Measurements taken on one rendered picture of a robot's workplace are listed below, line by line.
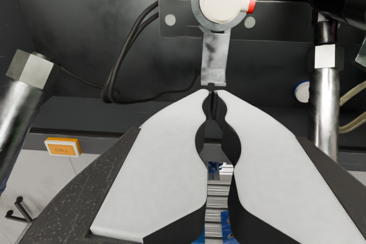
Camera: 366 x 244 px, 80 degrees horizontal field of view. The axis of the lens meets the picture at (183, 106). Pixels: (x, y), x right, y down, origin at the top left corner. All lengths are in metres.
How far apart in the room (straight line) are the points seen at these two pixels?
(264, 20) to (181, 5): 0.08
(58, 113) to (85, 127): 0.08
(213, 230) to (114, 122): 0.46
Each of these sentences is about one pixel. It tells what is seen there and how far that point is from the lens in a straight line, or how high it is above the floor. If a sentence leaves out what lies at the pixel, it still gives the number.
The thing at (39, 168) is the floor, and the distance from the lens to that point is 2.29.
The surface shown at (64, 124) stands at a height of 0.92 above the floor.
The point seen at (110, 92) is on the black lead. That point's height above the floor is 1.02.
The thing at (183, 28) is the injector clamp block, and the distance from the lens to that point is 0.24.
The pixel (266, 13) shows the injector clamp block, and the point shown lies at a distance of 0.24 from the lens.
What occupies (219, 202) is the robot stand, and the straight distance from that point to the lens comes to 0.78.
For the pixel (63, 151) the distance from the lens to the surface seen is 0.41.
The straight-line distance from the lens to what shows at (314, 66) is 0.18.
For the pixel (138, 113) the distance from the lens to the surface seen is 0.42.
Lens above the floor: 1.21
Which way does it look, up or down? 57 degrees down
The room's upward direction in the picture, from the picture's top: 172 degrees counter-clockwise
